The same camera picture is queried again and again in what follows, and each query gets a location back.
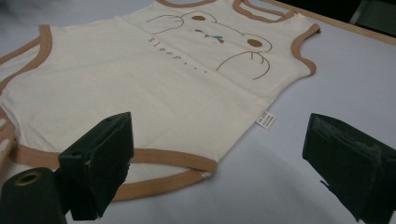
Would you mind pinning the cream baby bodysuit brown trim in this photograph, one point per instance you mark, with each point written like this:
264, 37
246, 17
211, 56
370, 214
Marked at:
140, 93

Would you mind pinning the light blue board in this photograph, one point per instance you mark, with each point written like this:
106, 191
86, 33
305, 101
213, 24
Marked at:
342, 87

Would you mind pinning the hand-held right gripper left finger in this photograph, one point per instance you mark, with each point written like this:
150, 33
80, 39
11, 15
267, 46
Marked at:
93, 168

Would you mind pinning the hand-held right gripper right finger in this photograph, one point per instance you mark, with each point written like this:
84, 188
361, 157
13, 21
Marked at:
351, 161

